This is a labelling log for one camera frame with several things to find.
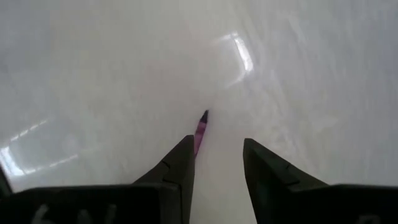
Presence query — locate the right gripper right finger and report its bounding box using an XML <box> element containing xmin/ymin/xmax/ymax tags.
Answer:
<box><xmin>243</xmin><ymin>138</ymin><xmax>398</xmax><ymax>224</ymax></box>

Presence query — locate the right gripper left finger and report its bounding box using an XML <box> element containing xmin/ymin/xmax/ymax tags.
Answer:
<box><xmin>0</xmin><ymin>134</ymin><xmax>196</xmax><ymax>224</ymax></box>

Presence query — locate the purple crayon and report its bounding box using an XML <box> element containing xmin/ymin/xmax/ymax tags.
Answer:
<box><xmin>193</xmin><ymin>109</ymin><xmax>210</xmax><ymax>158</ymax></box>

